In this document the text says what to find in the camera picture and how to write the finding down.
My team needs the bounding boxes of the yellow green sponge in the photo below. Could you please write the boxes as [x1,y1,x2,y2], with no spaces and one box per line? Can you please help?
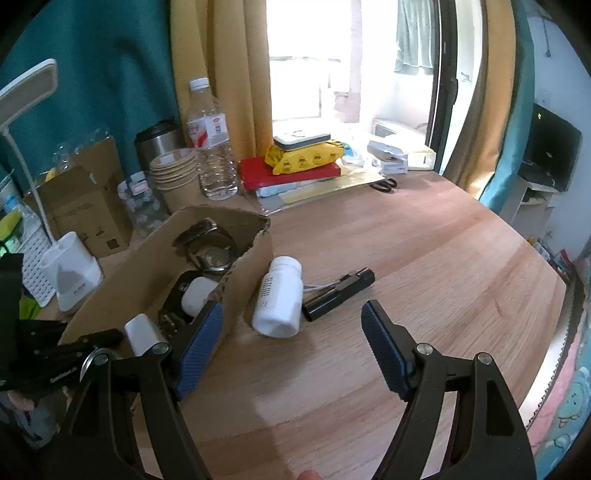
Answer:
[0,208,24,254]

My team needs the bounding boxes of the black sliding door frame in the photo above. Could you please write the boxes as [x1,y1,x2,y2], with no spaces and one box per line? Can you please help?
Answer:
[425,0,462,153]

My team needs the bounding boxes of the person's left hand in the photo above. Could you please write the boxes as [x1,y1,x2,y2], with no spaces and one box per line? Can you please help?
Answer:
[10,390,37,412]

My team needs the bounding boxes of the steel thermos flask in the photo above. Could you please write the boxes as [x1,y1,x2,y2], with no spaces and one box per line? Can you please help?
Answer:
[134,119,185,163]

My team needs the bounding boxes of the black car key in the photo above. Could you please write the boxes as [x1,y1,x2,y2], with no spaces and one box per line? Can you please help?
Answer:
[160,271,199,319]

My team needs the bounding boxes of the brown shipping carton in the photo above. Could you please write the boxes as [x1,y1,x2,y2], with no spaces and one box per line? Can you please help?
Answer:
[23,138,133,262]

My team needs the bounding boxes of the yellow paper envelope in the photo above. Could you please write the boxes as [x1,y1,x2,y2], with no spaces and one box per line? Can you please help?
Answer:
[281,173,386,204]

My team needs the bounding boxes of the stack of paper cups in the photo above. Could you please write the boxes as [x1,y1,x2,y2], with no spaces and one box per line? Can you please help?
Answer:
[149,148,202,214]

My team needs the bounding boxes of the outdoor air conditioner unit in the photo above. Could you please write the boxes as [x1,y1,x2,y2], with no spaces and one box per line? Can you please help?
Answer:
[372,117,428,139]

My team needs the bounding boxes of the white desk lamp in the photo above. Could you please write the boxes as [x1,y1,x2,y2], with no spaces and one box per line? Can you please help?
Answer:
[0,59,103,315]

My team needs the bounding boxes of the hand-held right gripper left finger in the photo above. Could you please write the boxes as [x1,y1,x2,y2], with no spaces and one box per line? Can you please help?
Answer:
[51,300,225,480]

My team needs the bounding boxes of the white stapler box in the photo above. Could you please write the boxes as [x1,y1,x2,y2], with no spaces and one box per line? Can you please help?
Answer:
[367,140,409,175]

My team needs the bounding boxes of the printed blanket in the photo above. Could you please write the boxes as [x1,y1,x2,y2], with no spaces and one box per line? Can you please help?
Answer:
[519,277,591,480]

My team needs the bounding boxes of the brown cardboard box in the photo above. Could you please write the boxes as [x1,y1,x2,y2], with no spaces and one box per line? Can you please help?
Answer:
[58,205,273,357]

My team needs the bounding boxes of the metal key bunch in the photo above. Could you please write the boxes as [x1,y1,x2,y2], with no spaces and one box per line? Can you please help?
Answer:
[159,310,186,335]

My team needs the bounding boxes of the white pill bottle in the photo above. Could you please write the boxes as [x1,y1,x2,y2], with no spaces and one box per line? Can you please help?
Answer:
[252,256,304,339]

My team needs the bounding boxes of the hanging green towel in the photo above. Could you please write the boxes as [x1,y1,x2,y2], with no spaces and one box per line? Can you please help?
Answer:
[394,0,439,77]

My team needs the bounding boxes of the yellow snack packet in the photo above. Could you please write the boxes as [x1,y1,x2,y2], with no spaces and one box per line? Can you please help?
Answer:
[264,141,346,176]

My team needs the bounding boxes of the white cabinet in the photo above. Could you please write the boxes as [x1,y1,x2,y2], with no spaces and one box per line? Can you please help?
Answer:
[501,175,559,241]

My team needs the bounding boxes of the teal curtain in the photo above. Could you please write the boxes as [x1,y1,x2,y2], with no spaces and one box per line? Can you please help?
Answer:
[478,0,537,215]
[0,0,186,195]

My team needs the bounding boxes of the colourful boxes on floor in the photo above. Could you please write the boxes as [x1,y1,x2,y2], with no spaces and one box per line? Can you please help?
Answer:
[531,235,575,282]

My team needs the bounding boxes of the white charger block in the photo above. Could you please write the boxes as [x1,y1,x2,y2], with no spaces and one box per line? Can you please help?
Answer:
[124,314,169,357]

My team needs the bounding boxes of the clear water bottle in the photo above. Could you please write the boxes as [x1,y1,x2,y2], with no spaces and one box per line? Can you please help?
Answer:
[186,78,239,201]

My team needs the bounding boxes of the black monitor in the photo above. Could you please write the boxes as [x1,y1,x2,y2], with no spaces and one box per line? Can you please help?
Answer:
[522,104,583,192]

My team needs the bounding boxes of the metal wristwatch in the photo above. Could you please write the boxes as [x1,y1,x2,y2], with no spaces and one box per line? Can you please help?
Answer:
[173,218,238,274]

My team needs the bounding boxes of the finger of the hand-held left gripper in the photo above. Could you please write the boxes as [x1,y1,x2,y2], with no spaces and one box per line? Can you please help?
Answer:
[0,353,86,398]
[18,320,124,359]

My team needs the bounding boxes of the black stick-shaped device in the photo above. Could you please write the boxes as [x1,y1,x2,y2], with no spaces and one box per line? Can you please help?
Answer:
[302,267,376,322]

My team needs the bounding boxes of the white plastic basket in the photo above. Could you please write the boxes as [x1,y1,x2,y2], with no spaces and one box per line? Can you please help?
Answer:
[21,222,63,308]

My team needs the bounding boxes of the pack of small clear bottles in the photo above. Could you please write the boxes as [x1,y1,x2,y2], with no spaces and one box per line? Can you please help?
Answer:
[116,171,169,232]

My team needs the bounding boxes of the flat white box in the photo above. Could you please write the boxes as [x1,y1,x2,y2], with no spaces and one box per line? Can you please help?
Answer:
[272,130,332,151]

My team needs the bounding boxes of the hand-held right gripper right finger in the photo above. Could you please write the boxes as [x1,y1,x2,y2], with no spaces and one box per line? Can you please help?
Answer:
[361,300,539,480]

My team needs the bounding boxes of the red book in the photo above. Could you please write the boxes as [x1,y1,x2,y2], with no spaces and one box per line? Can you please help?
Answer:
[238,156,340,191]

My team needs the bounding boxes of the yellow curtain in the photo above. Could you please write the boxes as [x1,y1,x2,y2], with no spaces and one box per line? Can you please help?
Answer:
[171,0,273,185]
[443,0,519,195]

